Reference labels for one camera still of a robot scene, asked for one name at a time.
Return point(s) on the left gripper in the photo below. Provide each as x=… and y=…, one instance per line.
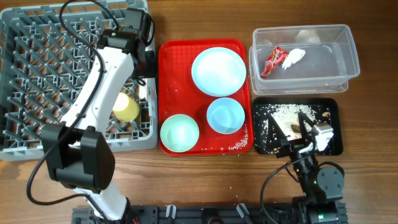
x=151, y=70

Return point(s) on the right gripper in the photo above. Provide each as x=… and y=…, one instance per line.
x=291, y=145

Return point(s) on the food scraps and rice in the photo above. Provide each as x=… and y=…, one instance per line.
x=286, y=116

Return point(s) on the yellow plastic cup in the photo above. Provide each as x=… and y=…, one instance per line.
x=125, y=108

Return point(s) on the light blue bowl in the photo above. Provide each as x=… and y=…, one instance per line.
x=225, y=115

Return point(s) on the green bowl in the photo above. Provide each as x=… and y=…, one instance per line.
x=179, y=133

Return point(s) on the large light blue plate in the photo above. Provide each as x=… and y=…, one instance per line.
x=218, y=72

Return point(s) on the white napkin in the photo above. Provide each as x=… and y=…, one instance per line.
x=293, y=57

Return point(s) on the red snack wrapper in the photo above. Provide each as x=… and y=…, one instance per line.
x=277, y=57

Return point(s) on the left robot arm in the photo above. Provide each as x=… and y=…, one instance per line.
x=75, y=150

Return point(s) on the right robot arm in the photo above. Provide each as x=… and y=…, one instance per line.
x=321, y=183

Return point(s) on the grey dishwasher rack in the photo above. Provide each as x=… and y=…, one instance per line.
x=44, y=66

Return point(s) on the black plastic tray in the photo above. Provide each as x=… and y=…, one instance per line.
x=335, y=145

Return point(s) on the red plastic tray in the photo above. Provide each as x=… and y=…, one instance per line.
x=178, y=94

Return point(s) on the clear plastic bin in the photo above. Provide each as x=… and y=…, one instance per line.
x=330, y=59

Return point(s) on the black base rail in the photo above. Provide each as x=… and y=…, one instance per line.
x=241, y=213

